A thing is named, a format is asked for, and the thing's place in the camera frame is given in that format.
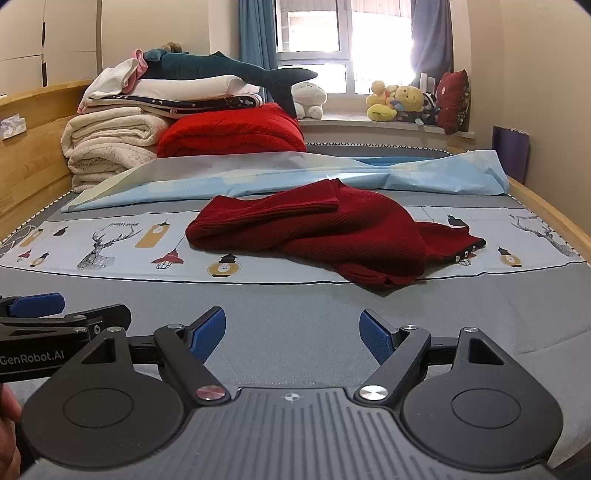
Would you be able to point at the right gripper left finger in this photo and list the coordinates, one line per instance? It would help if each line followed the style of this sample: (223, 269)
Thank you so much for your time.
(121, 399)

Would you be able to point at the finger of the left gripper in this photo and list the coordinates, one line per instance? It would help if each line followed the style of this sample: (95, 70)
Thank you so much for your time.
(32, 306)
(94, 320)

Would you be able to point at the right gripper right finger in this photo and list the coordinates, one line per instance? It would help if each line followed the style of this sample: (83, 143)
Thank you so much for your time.
(463, 399)

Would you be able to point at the dark red knit sweater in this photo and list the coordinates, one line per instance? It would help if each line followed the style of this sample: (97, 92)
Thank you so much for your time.
(366, 237)

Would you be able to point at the person's left hand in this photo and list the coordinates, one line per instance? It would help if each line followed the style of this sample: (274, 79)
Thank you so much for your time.
(10, 458)

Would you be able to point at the printed white bed sheet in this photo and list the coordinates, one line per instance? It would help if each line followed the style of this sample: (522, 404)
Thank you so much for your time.
(152, 246)

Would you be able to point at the light blue folded sheet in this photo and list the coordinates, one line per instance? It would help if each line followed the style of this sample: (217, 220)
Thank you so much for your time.
(205, 177)

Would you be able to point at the cream folded blankets stack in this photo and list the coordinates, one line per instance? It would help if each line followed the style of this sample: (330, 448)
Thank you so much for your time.
(102, 144)

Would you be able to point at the tissue pack on headboard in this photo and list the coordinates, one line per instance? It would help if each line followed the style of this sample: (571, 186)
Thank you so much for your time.
(12, 126)

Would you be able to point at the white folded bedding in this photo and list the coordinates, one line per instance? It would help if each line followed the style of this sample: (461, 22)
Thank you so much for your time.
(125, 85)

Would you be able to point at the bright red folded blanket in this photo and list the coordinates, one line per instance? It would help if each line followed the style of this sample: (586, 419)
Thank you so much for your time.
(255, 130)

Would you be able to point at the purple bag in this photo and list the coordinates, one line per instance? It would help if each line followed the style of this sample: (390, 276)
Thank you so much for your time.
(513, 149)

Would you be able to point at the white wardrobe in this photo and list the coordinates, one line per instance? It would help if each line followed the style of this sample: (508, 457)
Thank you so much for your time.
(48, 42)

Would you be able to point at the teal plush shark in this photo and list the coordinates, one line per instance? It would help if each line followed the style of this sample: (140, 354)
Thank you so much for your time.
(165, 65)

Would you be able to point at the yellow plush toys pile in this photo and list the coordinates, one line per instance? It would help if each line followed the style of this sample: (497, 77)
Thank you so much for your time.
(389, 103)

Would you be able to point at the white plush toy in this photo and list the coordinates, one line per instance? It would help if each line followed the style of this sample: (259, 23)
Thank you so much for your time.
(309, 100)

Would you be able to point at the dark red cushion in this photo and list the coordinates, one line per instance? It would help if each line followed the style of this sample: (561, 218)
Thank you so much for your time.
(453, 100)

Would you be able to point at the blue curtain left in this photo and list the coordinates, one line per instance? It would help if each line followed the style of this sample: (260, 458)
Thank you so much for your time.
(256, 38)

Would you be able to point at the purple curtain right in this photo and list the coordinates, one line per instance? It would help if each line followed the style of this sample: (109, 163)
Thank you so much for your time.
(432, 35)

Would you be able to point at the window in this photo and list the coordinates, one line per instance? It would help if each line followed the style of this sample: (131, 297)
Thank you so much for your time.
(350, 44)

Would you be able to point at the wooden bed frame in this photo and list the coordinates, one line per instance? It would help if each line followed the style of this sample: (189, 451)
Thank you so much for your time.
(33, 170)

